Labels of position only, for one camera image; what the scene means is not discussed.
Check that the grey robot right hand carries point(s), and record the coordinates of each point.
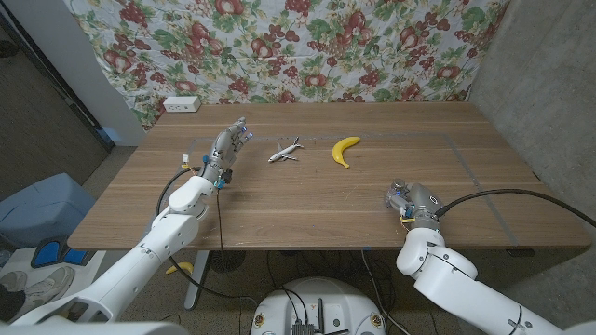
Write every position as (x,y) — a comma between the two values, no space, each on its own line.
(423,202)

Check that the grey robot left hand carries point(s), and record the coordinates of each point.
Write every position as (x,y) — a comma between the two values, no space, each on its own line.
(222,151)

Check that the clear glass salt shaker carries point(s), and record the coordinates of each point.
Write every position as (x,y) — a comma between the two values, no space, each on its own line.
(398,185)

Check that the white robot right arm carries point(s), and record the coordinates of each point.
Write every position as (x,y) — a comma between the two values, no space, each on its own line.
(447,279)

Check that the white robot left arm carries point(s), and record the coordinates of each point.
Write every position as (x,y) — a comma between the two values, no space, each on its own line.
(139,265)

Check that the white toy airplane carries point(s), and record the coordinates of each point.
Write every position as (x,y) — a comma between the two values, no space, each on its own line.
(284,152)

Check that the yellow toy banana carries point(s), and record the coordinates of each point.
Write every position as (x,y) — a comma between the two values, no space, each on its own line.
(340,151)

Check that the white power outlet strip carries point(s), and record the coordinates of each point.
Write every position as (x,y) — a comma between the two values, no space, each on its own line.
(181,104)

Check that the round black floor fan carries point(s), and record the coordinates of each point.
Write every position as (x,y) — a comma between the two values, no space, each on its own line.
(226,260)

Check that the floral fruit print backdrop cloth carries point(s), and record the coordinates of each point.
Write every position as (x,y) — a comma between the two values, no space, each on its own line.
(279,46)

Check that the yellow object on floor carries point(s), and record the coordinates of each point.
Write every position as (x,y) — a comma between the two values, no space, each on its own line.
(181,267)

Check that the white robot torso base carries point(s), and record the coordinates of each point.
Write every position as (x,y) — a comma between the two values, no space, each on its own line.
(340,298)

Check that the white table leg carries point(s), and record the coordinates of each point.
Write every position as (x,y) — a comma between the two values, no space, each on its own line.
(198,279)

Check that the black antenna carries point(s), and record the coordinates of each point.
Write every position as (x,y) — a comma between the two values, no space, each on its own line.
(320,314)

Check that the blue-grey plastic bin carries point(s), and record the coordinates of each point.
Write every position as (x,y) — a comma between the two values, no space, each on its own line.
(42,209)

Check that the blue and black foot pedal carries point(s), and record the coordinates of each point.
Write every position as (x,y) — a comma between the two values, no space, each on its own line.
(46,253)

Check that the white sneaker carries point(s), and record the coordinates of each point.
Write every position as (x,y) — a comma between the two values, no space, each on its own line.
(49,284)

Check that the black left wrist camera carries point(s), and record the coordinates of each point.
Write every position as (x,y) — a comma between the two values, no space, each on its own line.
(226,176)

